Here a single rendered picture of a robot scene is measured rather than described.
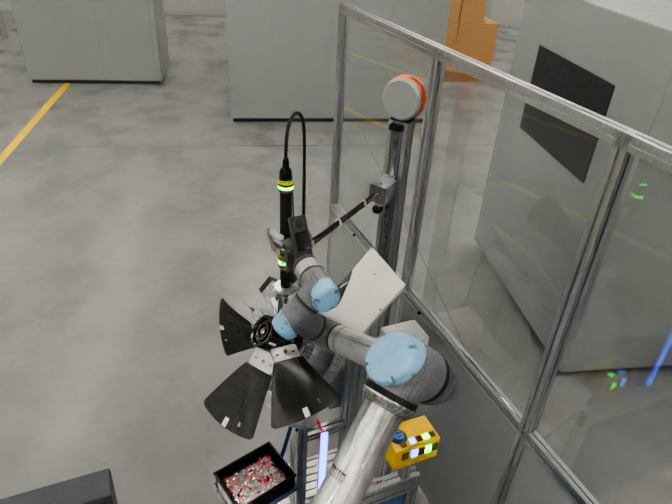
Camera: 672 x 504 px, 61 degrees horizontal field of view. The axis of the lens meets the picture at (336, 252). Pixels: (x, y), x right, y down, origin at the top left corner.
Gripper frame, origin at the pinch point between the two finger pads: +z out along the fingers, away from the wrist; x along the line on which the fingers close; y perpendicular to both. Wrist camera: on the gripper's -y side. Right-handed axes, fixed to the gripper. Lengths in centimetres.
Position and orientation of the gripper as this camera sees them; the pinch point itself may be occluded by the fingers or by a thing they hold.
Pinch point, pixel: (283, 225)
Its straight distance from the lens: 166.5
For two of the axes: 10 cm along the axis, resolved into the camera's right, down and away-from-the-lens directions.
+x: 9.2, -1.7, 3.5
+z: -3.9, -5.2, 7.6
